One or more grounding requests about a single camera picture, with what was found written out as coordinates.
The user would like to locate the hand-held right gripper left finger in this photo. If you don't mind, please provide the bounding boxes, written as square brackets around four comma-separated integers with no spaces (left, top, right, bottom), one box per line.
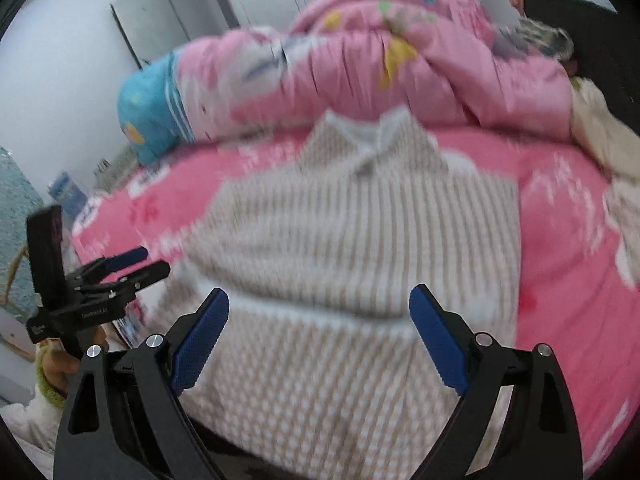
[52,287,231,480]

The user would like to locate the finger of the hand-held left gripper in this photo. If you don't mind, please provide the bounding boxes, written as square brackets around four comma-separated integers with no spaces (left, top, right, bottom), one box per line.
[75,260,172,302]
[67,246,150,283]

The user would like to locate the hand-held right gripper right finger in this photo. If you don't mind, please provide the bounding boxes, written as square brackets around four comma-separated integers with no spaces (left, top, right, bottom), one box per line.
[408,284,584,480]

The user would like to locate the beige white houndstooth jacket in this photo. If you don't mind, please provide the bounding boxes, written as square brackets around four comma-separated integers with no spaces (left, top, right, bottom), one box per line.
[145,107,522,480]

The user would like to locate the person's left forearm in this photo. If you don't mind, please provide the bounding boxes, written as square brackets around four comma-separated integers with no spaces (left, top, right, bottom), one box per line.
[0,347,73,463]

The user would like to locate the cream crumpled clothes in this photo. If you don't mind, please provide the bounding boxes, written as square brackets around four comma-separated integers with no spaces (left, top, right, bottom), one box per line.
[569,77,640,243]

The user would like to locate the person's left hand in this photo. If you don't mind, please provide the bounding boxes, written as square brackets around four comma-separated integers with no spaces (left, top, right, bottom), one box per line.
[37,327,109,397]

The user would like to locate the teal speckled mat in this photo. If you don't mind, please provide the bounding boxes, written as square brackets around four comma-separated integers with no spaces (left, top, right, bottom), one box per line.
[0,146,49,313]

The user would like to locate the pink floral bed sheet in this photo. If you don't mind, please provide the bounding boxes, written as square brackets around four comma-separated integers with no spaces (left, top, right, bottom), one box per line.
[70,125,640,480]

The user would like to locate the grey board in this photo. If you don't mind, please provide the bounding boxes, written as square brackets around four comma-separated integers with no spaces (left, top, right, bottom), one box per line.
[110,0,175,69]

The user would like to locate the pink and blue printed quilt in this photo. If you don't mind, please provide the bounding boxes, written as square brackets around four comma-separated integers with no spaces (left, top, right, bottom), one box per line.
[117,0,574,167]

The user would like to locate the patterned crumpled cloth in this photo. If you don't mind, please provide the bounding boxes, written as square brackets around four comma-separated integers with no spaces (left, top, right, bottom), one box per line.
[492,16,577,62]

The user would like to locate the black headboard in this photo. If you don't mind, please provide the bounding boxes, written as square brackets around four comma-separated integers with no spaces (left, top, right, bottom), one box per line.
[520,0,640,133]

